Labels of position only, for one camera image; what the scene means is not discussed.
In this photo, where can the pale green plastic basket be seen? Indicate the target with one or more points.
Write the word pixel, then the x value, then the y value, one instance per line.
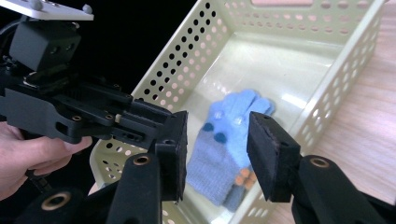
pixel 280 68

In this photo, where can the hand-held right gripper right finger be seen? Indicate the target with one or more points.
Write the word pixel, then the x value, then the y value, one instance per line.
pixel 295 174

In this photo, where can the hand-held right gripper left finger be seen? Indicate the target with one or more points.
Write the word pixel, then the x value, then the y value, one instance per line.
pixel 149 174

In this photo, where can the blue knitted glove with dots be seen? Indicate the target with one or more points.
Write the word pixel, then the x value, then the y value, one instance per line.
pixel 221 140

